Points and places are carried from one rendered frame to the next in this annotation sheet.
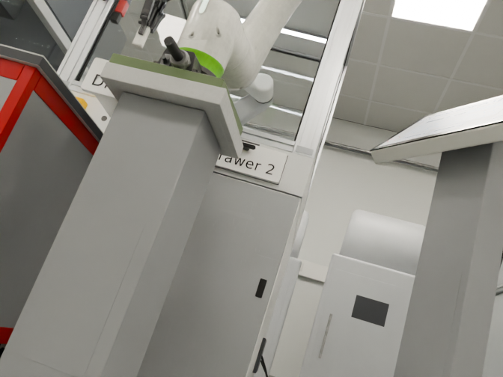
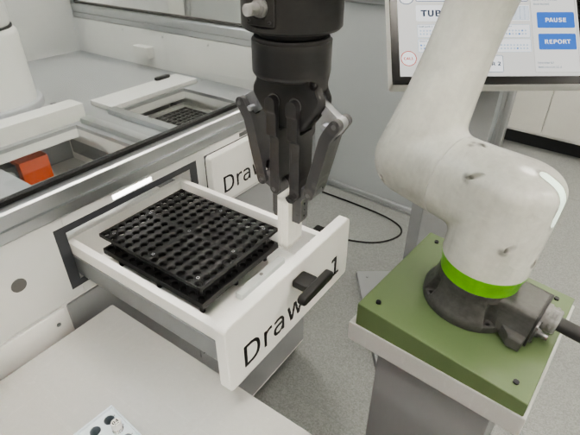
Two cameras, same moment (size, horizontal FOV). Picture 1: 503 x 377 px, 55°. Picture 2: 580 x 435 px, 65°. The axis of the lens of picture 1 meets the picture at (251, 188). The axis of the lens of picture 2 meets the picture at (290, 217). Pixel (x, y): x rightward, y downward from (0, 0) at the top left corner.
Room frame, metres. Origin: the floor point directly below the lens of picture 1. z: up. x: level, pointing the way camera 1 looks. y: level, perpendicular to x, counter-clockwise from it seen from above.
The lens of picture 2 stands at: (1.06, 0.85, 1.31)
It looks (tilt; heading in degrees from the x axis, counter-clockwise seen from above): 33 degrees down; 297
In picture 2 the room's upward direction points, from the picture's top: straight up
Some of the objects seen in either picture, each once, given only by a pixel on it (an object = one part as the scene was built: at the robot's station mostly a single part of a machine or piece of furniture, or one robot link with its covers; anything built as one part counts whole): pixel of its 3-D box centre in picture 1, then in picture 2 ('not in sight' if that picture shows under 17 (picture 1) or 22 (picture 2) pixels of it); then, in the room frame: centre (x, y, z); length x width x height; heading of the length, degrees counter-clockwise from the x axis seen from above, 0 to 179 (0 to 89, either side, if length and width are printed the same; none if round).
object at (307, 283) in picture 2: not in sight; (308, 283); (1.25, 0.42, 0.91); 0.07 x 0.04 x 0.01; 82
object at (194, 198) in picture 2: not in sight; (192, 246); (1.48, 0.39, 0.87); 0.22 x 0.18 x 0.06; 172
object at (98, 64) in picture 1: (133, 86); (292, 293); (1.28, 0.42, 0.87); 0.29 x 0.02 x 0.11; 82
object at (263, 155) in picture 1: (242, 157); (255, 157); (1.55, 0.06, 0.87); 0.29 x 0.02 x 0.11; 82
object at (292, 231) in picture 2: (141, 36); (293, 218); (1.26, 0.46, 1.03); 0.03 x 0.01 x 0.07; 82
